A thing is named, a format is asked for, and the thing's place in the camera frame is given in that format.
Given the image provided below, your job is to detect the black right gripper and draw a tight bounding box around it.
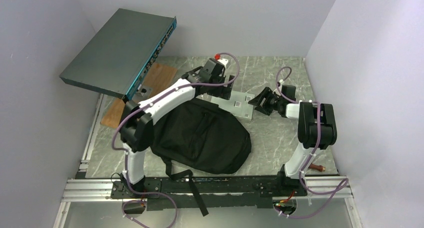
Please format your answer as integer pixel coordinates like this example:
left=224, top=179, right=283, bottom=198
left=248, top=87, right=283, bottom=116

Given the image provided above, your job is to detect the pale green notebook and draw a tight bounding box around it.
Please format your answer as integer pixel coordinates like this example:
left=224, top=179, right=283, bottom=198
left=198, top=91, right=255, bottom=120

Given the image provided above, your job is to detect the black student backpack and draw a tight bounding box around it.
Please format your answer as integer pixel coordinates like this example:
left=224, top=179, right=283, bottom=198
left=150, top=98, right=252, bottom=216

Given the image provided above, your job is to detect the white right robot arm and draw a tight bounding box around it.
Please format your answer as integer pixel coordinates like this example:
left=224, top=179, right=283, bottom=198
left=248, top=85, right=338, bottom=195

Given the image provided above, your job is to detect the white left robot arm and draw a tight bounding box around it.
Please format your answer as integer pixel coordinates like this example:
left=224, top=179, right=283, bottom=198
left=113, top=53, right=237, bottom=198

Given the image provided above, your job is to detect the brown wooden board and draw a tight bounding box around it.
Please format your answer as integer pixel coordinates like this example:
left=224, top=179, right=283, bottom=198
left=100, top=63, right=177, bottom=128

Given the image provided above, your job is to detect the brown wooden faucet toy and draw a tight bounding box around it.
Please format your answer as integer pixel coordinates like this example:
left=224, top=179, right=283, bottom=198
left=309, top=163, right=326, bottom=172

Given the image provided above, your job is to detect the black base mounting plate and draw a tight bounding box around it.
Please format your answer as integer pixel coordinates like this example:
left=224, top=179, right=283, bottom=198
left=110, top=175, right=308, bottom=211

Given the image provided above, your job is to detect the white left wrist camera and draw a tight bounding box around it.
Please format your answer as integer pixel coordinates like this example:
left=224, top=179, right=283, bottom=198
left=214, top=54, right=230, bottom=68

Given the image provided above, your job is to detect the grey metal stand bracket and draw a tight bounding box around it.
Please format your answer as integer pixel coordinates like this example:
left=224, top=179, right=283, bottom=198
left=132, top=85, right=153, bottom=103

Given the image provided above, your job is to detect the grey network switch box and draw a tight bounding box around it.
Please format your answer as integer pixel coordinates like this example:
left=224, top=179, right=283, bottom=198
left=59, top=9, right=177, bottom=102

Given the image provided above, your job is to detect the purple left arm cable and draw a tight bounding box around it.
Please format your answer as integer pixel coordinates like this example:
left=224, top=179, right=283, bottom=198
left=110, top=52, right=240, bottom=228

